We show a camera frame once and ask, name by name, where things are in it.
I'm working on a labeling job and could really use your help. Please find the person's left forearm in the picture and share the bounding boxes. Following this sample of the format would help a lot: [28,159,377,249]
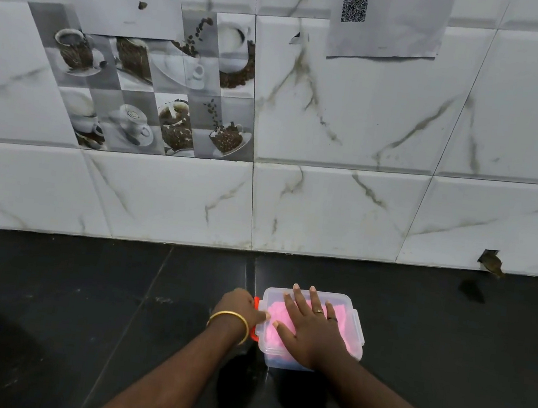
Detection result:
[89,308,247,408]

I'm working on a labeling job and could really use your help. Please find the transparent plastic box red latches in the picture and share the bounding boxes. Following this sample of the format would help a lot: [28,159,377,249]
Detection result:
[245,283,371,380]

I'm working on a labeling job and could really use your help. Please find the person's left hand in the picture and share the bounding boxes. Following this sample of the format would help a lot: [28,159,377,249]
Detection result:
[210,285,274,334]

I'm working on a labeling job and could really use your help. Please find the pink rubber glove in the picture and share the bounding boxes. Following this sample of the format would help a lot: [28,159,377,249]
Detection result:
[260,295,367,365]

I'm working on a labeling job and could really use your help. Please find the gold bangle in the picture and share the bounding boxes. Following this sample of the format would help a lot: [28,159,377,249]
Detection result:
[203,308,252,347]

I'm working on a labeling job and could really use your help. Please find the person's right hand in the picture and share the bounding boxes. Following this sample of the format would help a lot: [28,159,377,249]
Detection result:
[267,281,362,377]

